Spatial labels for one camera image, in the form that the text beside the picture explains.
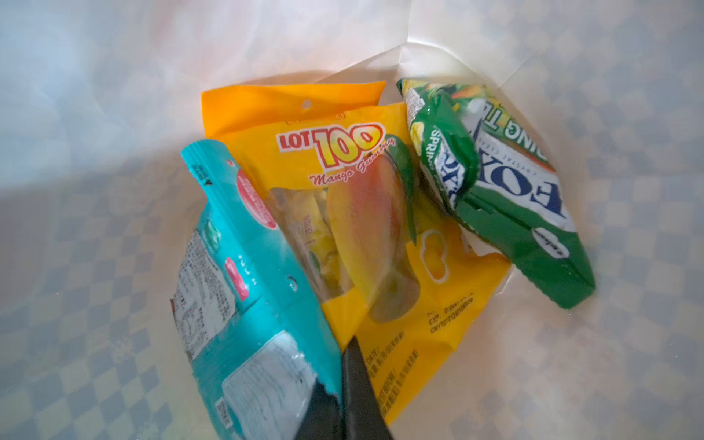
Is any teal snack bag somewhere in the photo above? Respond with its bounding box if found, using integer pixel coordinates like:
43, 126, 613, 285
170, 139, 343, 439

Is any green snack bag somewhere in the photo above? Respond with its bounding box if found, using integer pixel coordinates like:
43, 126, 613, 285
397, 78, 596, 309

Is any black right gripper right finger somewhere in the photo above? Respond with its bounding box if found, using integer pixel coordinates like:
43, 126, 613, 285
342, 337, 393, 440

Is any yellow mango gummy bag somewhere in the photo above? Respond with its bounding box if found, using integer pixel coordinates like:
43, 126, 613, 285
201, 82, 510, 423

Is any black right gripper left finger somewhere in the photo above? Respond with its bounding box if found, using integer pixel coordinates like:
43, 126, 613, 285
294, 381, 345, 440

